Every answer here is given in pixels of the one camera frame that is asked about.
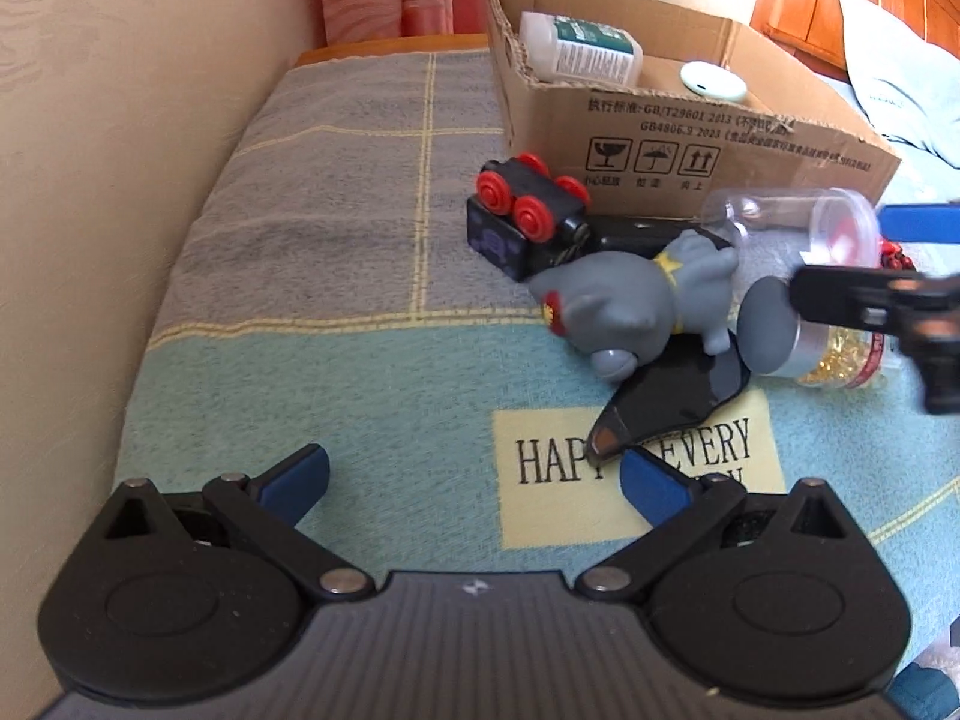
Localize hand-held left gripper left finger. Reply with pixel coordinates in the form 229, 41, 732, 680
105, 444, 376, 602

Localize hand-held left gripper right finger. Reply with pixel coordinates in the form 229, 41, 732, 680
574, 446, 863, 602

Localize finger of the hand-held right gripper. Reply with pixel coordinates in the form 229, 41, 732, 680
787, 262, 905, 332
876, 201, 960, 242

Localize black curved plastic object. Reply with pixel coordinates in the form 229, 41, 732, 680
587, 330, 753, 464

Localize clear jar of gold pins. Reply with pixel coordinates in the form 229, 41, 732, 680
735, 275, 901, 391

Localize clear plastic container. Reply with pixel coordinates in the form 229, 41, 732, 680
701, 186, 882, 271

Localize grey cat toy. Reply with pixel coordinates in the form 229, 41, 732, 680
525, 229, 740, 380

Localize black toy train red wheels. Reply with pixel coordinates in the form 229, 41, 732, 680
465, 152, 593, 282

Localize brown cardboard box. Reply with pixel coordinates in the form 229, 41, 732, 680
486, 0, 903, 220

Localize light blue pillow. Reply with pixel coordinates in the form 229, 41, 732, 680
836, 0, 960, 166

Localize black square plate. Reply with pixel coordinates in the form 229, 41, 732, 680
589, 214, 725, 256

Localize plaid grey blue blanket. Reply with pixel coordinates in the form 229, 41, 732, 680
124, 45, 960, 695

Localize mint white computer mouse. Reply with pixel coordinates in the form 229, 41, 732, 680
680, 60, 749, 102

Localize white plastic bottle green label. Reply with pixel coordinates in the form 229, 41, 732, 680
519, 11, 644, 87

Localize wooden bedside table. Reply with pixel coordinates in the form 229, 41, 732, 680
296, 34, 492, 70

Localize red bead string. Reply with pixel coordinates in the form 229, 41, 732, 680
874, 236, 916, 275

